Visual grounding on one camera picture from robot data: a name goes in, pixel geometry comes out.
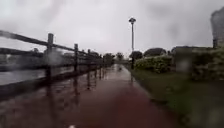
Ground light green hedge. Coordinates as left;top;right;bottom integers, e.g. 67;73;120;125
133;54;175;75

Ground water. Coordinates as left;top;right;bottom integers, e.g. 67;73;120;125
0;64;78;86

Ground street lamp post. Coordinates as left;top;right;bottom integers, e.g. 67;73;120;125
128;17;137;70

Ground dark green bushes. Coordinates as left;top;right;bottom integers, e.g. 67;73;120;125
172;45;224;83

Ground dark wooden rail fence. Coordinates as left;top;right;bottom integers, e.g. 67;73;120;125
0;29;108;98

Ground grass verge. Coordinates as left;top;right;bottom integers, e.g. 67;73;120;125
125;67;224;128

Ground building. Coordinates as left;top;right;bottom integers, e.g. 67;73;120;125
210;7;224;50

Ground distant tree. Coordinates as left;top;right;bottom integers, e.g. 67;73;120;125
115;51;125;62
143;47;168;58
129;50;144;61

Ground wet red path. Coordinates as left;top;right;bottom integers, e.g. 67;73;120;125
0;63;183;128

